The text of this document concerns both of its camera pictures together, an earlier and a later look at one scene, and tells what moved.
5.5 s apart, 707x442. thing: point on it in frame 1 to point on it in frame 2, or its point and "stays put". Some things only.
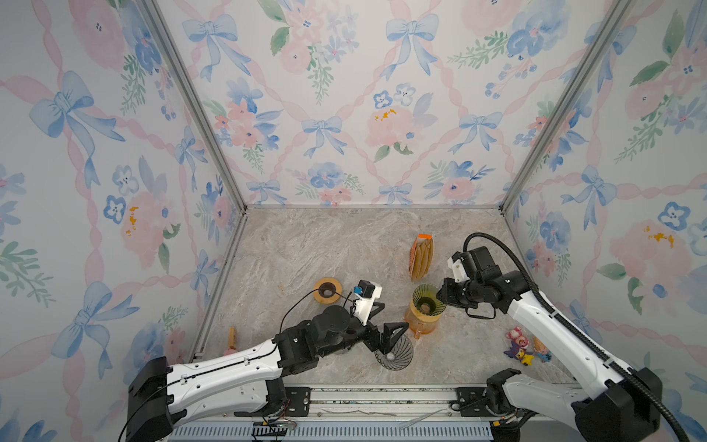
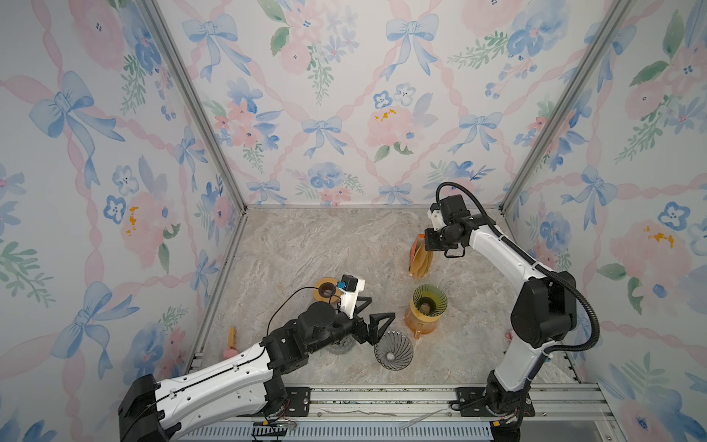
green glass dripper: [425, 300] stays put
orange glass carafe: [420, 323] stays put
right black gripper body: [464, 294] to [438, 240]
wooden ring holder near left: [327, 291] stays put
